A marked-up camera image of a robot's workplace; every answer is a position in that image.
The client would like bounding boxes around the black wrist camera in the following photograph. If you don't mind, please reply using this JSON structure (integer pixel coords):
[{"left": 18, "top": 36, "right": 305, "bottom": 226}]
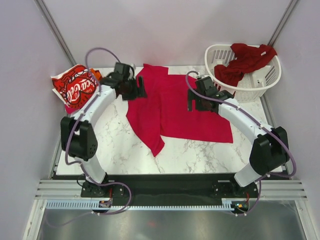
[
  {"left": 114, "top": 62, "right": 135, "bottom": 76},
  {"left": 195, "top": 76, "right": 218, "bottom": 97}
]

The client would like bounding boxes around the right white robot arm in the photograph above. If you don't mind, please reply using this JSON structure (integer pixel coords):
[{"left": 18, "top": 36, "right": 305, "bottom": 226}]
[{"left": 187, "top": 89, "right": 292, "bottom": 197}]

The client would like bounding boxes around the light blue cable duct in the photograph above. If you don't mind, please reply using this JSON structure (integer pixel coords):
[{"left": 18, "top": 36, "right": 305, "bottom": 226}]
[{"left": 45, "top": 199, "right": 243, "bottom": 211}]

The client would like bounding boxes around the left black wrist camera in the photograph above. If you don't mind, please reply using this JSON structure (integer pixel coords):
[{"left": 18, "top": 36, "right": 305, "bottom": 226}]
[{"left": 114, "top": 62, "right": 135, "bottom": 76}]

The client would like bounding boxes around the dark red t-shirt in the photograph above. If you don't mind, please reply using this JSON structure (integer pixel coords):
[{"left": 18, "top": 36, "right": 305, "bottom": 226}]
[{"left": 214, "top": 43, "right": 277, "bottom": 87}]

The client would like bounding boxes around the bright red t-shirt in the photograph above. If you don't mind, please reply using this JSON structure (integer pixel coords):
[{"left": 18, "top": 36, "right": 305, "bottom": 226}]
[{"left": 126, "top": 63, "right": 233, "bottom": 157}]

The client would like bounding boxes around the orange folded t-shirt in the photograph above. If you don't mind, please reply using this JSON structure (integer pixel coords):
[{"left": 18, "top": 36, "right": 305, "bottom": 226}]
[{"left": 90, "top": 68, "right": 102, "bottom": 81}]

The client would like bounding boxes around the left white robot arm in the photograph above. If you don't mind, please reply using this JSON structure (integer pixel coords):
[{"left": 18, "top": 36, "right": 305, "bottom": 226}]
[{"left": 60, "top": 72, "right": 147, "bottom": 197}]

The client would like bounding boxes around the white plastic laundry basket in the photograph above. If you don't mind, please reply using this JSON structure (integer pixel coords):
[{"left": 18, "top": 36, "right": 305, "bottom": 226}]
[{"left": 204, "top": 44, "right": 282, "bottom": 103}]

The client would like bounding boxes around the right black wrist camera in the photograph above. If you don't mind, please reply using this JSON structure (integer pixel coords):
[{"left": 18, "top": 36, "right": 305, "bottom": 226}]
[{"left": 195, "top": 76, "right": 218, "bottom": 97}]

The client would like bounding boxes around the aluminium extrusion rail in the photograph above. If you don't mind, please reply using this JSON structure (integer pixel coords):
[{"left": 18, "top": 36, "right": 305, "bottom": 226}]
[{"left": 35, "top": 180, "right": 82, "bottom": 200}]

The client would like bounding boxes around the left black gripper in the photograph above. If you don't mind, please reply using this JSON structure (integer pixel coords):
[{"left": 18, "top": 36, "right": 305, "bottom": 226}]
[{"left": 121, "top": 75, "right": 147, "bottom": 102}]

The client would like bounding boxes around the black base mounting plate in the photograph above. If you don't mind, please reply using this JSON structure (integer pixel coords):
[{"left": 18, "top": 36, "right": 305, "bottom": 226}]
[{"left": 81, "top": 173, "right": 258, "bottom": 206}]

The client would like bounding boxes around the red coca-cola print t-shirt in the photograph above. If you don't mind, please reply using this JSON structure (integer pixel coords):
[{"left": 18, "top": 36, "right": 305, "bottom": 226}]
[{"left": 51, "top": 64, "right": 98, "bottom": 114}]

